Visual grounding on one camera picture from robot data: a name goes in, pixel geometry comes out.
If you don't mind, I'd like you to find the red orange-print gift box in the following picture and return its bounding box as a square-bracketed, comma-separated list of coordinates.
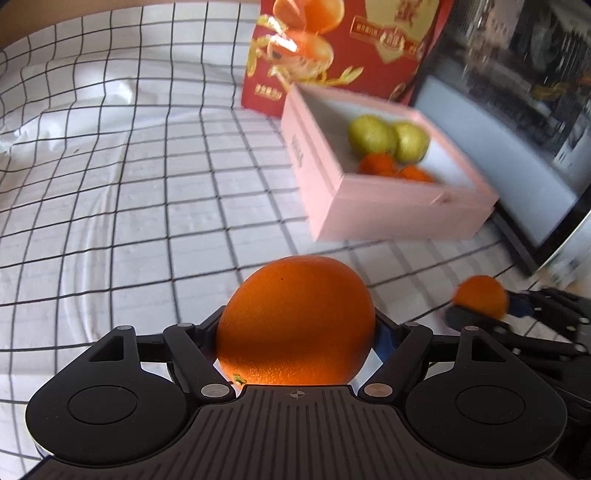
[241, 0, 455, 117]

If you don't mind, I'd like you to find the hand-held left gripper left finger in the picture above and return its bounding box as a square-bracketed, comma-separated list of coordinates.
[88, 308, 237, 403]

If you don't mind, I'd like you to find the small tangerine with stem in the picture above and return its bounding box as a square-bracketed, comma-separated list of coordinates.
[452, 275, 510, 320]

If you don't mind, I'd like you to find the yellow-green guava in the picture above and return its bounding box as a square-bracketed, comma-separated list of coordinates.
[392, 121, 431, 163]
[347, 115, 399, 155]

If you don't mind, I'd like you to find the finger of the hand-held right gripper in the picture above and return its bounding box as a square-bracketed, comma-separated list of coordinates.
[505, 288, 550, 321]
[444, 305, 515, 335]

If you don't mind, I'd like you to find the large orange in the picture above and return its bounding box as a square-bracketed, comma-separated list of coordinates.
[216, 255, 377, 387]

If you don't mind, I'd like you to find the white checkered tablecloth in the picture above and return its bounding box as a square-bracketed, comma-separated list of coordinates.
[0, 0, 568, 480]

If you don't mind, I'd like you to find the pink cardboard box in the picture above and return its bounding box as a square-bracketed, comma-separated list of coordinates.
[281, 83, 500, 241]

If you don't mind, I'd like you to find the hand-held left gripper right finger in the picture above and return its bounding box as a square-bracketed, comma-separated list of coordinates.
[358, 310, 504, 403]

